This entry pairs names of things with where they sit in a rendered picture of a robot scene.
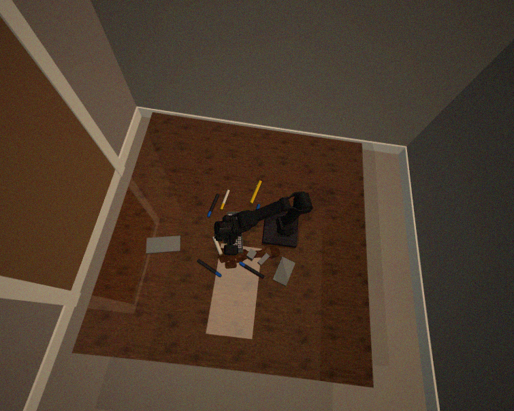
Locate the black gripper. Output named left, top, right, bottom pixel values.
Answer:
left=223, top=215, right=242, bottom=255

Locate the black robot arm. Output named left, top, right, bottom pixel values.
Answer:
left=214, top=191, right=313, bottom=242

